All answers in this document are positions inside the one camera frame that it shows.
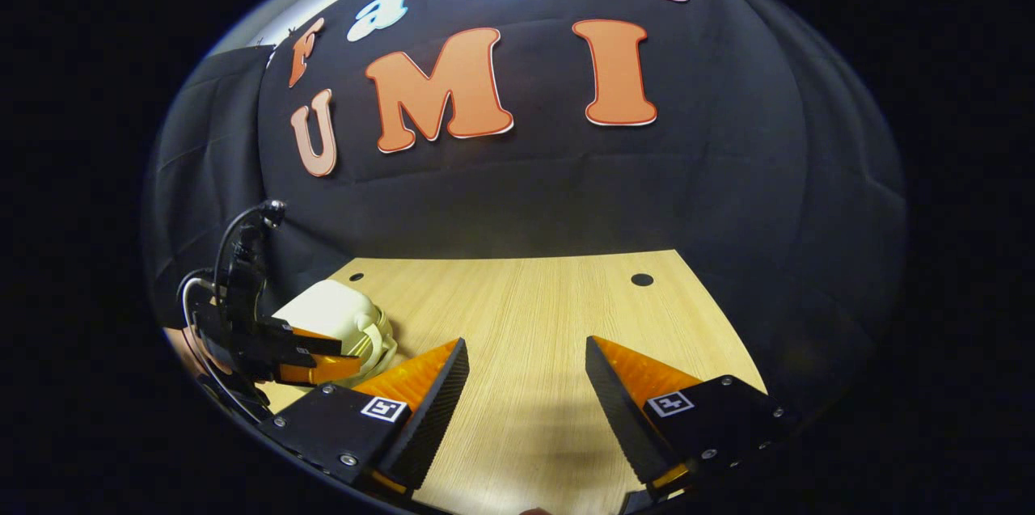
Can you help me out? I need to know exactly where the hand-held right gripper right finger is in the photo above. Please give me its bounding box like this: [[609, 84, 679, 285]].
[[585, 336, 801, 504]]

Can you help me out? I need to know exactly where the pale yellow suitcase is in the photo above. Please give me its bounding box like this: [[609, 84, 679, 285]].
[[271, 279, 399, 386]]

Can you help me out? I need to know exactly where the grey cable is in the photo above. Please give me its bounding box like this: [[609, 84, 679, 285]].
[[180, 268, 272, 423]]

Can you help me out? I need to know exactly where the black backdrop cloth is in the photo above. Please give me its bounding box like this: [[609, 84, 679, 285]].
[[142, 0, 906, 419]]

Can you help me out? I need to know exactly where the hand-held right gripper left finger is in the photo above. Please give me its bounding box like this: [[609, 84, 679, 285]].
[[259, 337, 470, 496]]

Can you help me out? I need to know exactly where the black cable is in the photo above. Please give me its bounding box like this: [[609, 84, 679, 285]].
[[214, 200, 286, 306]]

